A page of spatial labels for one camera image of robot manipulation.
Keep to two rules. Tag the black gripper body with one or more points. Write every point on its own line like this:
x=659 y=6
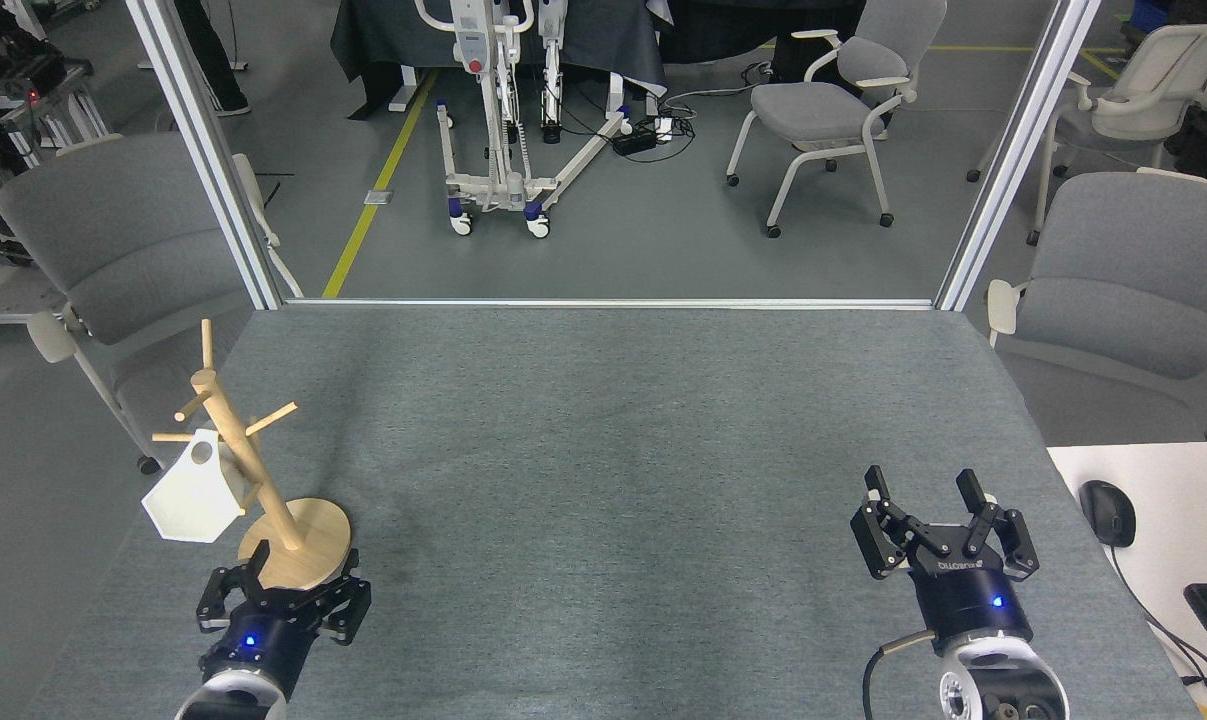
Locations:
x=973 y=600
x=268 y=640

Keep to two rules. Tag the metal equipment rack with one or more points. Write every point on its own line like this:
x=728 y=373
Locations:
x=43 y=100

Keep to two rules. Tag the grey office chair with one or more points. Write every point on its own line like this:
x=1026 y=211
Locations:
x=1133 y=280
x=123 y=240

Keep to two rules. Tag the silver aluminium post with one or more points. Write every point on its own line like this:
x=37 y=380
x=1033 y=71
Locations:
x=208 y=160
x=1013 y=160

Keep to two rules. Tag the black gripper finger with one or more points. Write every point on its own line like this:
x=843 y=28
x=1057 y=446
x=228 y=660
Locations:
x=228 y=595
x=348 y=605
x=878 y=540
x=1013 y=545

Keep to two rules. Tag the grey chair on castors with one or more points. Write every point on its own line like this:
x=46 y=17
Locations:
x=813 y=105

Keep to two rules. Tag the dark table cloth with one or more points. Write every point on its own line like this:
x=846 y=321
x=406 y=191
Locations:
x=393 y=40

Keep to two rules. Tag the white stand on wheels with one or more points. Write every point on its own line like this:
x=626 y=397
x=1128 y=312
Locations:
x=488 y=185

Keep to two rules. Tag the black computer mouse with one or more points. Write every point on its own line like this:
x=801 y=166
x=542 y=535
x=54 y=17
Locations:
x=1108 y=512

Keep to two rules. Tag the metal floor plate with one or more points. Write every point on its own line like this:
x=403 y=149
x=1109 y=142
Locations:
x=378 y=197

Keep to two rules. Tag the white desk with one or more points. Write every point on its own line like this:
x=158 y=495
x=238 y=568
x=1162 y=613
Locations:
x=1183 y=500

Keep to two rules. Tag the person's legs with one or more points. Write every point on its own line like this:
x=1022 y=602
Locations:
x=213 y=60

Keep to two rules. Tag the white faceted cup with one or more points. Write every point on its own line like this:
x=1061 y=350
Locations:
x=193 y=500

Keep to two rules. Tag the black power strip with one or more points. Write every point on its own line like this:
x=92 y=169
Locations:
x=635 y=140

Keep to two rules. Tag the wooden cup rack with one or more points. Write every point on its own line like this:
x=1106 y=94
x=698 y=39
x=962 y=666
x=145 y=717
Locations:
x=308 y=550

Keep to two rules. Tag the white frame mesh chair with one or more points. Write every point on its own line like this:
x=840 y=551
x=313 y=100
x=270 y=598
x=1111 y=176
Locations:
x=1153 y=90

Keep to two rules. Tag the silver aluminium rail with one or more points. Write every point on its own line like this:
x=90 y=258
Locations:
x=613 y=303

